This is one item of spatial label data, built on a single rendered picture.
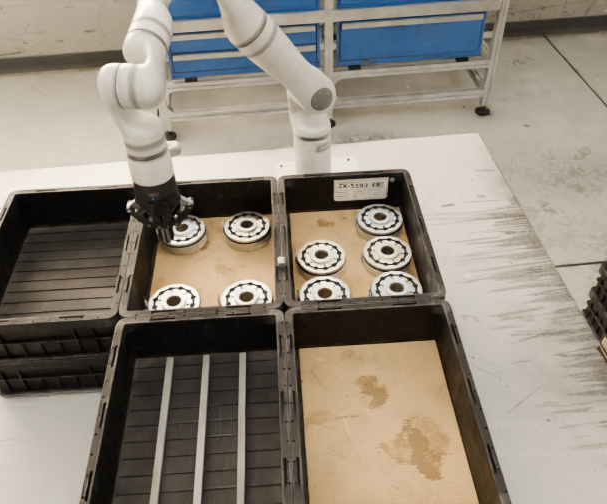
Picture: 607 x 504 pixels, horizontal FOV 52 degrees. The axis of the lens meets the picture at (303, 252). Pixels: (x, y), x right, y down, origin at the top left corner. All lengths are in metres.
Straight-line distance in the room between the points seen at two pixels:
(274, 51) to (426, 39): 1.95
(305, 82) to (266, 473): 0.81
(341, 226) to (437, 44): 1.95
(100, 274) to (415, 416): 0.72
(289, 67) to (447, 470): 0.85
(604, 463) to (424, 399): 0.36
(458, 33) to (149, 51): 2.38
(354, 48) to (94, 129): 1.42
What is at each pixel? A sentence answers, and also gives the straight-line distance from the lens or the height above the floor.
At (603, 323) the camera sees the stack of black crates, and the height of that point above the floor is 0.22.
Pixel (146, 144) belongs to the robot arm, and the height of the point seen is 1.21.
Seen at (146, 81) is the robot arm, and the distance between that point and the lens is 1.02.
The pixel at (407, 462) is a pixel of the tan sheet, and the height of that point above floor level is 0.83.
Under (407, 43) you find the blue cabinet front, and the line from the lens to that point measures 3.23.
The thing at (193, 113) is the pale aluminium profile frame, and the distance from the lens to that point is 3.26.
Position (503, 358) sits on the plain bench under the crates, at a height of 0.70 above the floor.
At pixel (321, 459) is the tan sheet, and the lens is 1.08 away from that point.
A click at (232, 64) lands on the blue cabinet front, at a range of 3.15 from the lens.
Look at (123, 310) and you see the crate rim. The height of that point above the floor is 0.93.
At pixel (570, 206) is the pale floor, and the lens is 3.00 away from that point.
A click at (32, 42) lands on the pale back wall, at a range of 4.19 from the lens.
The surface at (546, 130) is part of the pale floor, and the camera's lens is 3.48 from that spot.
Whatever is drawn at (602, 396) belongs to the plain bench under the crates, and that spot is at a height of 0.70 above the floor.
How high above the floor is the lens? 1.78
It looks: 44 degrees down
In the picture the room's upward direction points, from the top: 2 degrees counter-clockwise
